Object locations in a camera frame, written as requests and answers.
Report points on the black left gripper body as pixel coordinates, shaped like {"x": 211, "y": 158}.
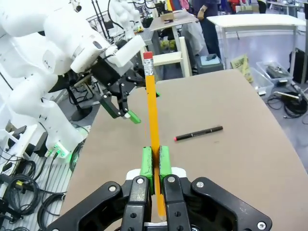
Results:
{"x": 108, "y": 72}

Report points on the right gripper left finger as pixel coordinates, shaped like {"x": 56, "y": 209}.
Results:
{"x": 137, "y": 192}

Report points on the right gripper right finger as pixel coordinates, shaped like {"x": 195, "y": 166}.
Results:
{"x": 173, "y": 192}

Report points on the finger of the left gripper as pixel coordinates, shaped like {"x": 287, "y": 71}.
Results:
{"x": 109, "y": 106}
{"x": 125, "y": 106}

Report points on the black marker red cap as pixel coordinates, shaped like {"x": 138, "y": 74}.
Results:
{"x": 199, "y": 132}

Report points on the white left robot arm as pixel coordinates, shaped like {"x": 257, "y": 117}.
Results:
{"x": 60, "y": 36}

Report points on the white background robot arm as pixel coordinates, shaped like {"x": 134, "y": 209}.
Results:
{"x": 125, "y": 14}

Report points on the black round stand base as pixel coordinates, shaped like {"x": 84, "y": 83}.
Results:
{"x": 81, "y": 113}

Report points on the black box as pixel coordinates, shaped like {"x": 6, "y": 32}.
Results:
{"x": 39, "y": 144}

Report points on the small cardboard box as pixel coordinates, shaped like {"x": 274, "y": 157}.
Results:
{"x": 167, "y": 18}

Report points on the brown tilted desk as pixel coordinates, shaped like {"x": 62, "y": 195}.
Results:
{"x": 173, "y": 20}

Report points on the black bin blue sponge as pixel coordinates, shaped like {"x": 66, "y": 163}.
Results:
{"x": 209, "y": 63}

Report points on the background person dark clothes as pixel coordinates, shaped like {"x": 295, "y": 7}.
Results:
{"x": 209, "y": 29}

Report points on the yellow paper bag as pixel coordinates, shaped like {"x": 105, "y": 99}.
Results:
{"x": 243, "y": 67}

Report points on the clear plastic bin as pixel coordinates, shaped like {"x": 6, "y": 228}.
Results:
{"x": 262, "y": 83}

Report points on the metal stand foot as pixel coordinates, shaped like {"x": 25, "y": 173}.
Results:
{"x": 288, "y": 95}

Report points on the white table grey legs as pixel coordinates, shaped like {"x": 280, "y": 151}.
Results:
{"x": 252, "y": 21}

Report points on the clear bin dark contents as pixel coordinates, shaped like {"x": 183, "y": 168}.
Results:
{"x": 274, "y": 72}

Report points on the black case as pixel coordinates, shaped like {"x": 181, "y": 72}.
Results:
{"x": 300, "y": 66}

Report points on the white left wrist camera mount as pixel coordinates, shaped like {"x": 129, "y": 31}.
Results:
{"x": 127, "y": 50}

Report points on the white metal frame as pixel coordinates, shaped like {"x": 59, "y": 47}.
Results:
{"x": 16, "y": 139}

